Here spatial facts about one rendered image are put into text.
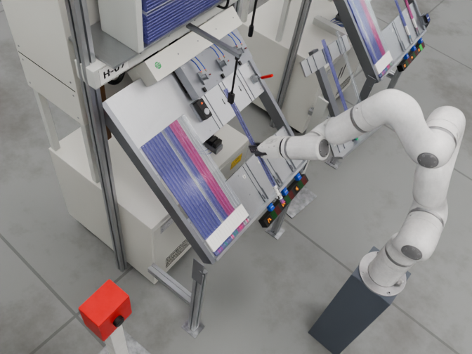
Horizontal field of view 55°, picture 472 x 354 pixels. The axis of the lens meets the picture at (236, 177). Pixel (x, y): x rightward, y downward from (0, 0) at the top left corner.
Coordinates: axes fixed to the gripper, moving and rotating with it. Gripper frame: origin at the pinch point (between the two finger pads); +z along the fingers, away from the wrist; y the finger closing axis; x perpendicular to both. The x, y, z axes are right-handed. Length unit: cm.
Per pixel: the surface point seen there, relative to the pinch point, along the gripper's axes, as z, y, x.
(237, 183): 10.3, 6.5, 13.1
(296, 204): 53, -66, 76
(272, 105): 12.2, -29.8, -5.1
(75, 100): 34, 42, -41
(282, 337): 24, 6, 107
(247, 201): 8.9, 6.4, 21.9
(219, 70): 11.3, -6.4, -30.2
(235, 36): 9.9, -19.4, -38.8
